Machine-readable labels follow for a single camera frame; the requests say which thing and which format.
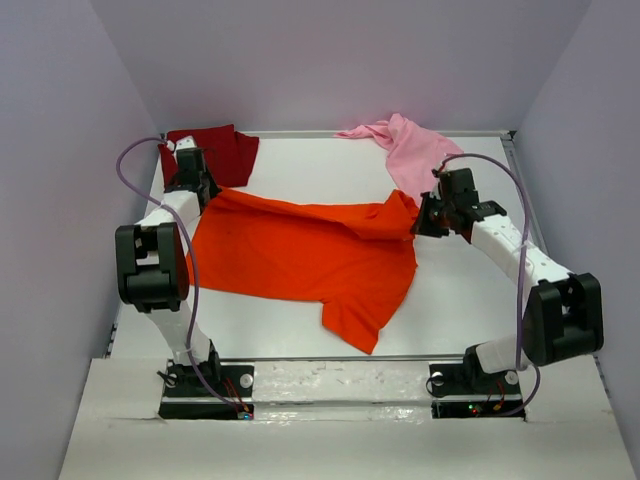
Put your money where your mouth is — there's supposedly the orange t-shirt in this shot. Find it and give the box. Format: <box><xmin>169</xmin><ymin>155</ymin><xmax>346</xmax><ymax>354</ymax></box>
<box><xmin>189</xmin><ymin>189</ymin><xmax>418</xmax><ymax>354</ymax></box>

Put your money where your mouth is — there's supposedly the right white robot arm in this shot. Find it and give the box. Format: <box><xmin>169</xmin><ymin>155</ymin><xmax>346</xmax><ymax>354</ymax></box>
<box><xmin>412</xmin><ymin>168</ymin><xmax>604</xmax><ymax>392</ymax></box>

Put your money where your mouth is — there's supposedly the pink t-shirt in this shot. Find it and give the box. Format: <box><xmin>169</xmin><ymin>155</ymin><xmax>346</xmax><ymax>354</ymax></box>
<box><xmin>335</xmin><ymin>113</ymin><xmax>463</xmax><ymax>206</ymax></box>

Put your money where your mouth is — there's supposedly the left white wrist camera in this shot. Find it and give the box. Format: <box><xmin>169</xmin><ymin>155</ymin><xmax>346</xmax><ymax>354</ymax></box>
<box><xmin>166</xmin><ymin>136</ymin><xmax>197</xmax><ymax>152</ymax></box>

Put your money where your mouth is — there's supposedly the dark red folded t-shirt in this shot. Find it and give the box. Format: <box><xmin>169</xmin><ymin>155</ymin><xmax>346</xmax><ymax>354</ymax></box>
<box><xmin>167</xmin><ymin>124</ymin><xmax>259</xmax><ymax>188</ymax></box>

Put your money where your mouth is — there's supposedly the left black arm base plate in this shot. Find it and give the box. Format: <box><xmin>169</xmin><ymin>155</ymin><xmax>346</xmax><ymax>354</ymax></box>
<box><xmin>157</xmin><ymin>361</ymin><xmax>255</xmax><ymax>421</ymax></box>

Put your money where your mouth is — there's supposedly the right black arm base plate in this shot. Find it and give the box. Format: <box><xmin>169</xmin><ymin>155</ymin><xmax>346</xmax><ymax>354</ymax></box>
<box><xmin>425</xmin><ymin>363</ymin><xmax>525</xmax><ymax>420</ymax></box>

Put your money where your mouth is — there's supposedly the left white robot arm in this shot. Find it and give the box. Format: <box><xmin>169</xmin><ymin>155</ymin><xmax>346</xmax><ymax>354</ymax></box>
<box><xmin>115</xmin><ymin>137</ymin><xmax>222</xmax><ymax>395</ymax></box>

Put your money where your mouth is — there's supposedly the aluminium table edge rail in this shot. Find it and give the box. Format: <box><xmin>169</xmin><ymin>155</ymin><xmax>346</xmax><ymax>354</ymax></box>
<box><xmin>502</xmin><ymin>129</ymin><xmax>581</xmax><ymax>354</ymax></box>

